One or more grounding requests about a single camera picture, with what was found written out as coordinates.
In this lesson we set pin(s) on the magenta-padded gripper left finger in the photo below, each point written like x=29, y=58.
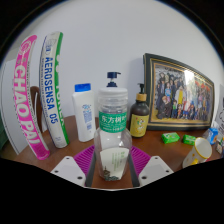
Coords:
x=71, y=168

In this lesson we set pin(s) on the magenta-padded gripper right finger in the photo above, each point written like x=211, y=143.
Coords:
x=153, y=168

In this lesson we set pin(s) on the clear green-labelled drink bottle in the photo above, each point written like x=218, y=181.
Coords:
x=112, y=140

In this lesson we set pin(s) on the green soap packet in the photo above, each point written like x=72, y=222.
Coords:
x=170, y=137
x=189, y=139

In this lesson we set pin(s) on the brown yellow-labelled pump bottle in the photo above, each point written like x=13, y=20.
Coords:
x=138, y=121

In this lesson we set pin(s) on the white yellow-rimmed enamel mug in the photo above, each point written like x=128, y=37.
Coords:
x=200, y=150

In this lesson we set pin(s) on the white blue-capped lotion bottle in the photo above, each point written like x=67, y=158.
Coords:
x=85, y=115

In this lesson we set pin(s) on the blue tissue pack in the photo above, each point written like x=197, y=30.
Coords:
x=211, y=136

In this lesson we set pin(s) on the framed group picture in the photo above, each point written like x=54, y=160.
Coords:
x=180, y=96

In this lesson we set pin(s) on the green white shuttlecock tube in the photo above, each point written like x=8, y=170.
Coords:
x=53, y=93

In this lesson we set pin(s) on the pink shuttlecock tube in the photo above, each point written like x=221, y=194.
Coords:
x=28, y=100

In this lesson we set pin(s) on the dark blue pump bottle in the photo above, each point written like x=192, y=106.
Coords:
x=112, y=78

